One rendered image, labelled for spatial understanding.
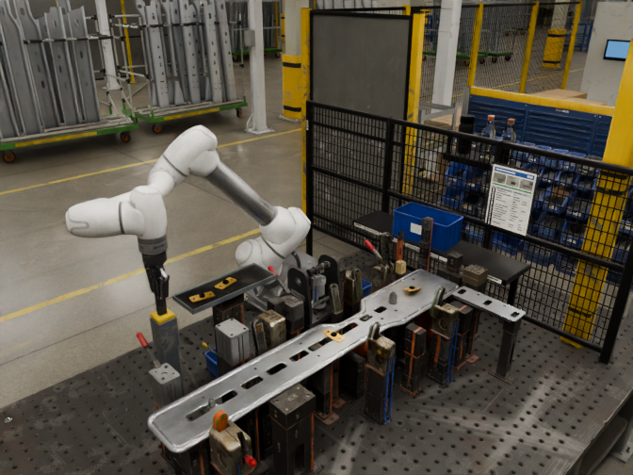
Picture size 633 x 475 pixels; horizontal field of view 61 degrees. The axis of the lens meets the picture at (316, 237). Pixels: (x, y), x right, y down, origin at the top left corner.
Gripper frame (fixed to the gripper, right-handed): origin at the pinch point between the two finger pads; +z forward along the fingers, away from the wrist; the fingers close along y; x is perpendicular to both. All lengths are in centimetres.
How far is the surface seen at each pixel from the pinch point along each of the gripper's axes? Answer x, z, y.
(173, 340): 1.2, 13.3, 3.5
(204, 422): -9.4, 19.0, 38.2
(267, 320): 30.1, 11.1, 18.5
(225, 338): 12.3, 10.1, 18.6
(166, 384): -11.8, 13.7, 21.3
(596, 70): 743, 5, -146
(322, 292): 62, 14, 14
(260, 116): 467, 91, -546
